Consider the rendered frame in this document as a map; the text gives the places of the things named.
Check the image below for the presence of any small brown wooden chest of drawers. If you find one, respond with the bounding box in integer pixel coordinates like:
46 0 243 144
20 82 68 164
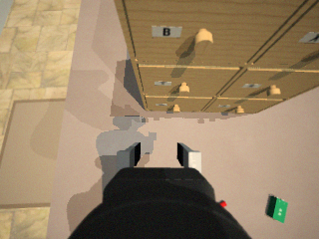
114 0 319 114

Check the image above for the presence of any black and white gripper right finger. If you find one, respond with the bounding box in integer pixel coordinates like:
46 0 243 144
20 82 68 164
177 142 201 173

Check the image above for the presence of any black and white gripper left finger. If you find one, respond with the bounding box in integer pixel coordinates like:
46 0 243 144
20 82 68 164
117 142 141 173

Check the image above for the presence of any wooden drawer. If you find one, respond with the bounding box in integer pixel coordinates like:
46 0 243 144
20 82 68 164
253 0 319 67
146 96 212 113
125 0 305 64
220 67 319 99
204 98 282 115
139 64 239 96

